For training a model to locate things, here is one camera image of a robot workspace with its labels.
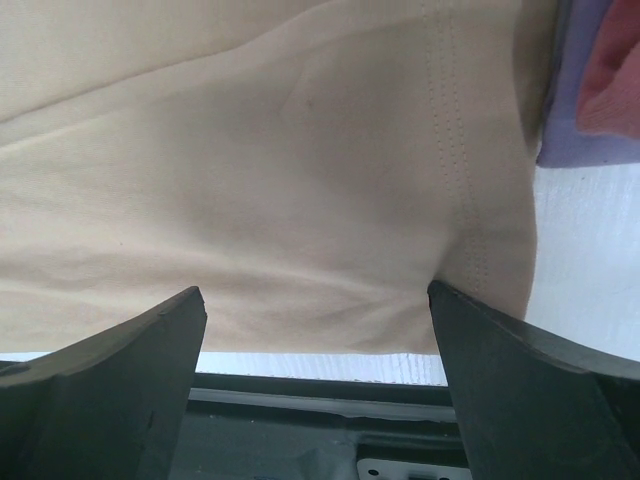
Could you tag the folded lavender t shirt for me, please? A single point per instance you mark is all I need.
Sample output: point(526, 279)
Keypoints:
point(563, 146)

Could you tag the folded red t shirt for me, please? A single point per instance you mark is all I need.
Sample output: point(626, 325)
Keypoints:
point(608, 101)

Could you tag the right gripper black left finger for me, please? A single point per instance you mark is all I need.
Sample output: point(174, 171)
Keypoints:
point(109, 406)

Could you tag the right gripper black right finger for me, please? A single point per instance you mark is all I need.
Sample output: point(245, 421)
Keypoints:
point(530, 404)

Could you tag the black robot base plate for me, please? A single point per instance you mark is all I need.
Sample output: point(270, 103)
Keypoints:
point(243, 427)

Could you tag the beige t shirt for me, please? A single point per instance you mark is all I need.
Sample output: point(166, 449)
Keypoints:
point(311, 166)

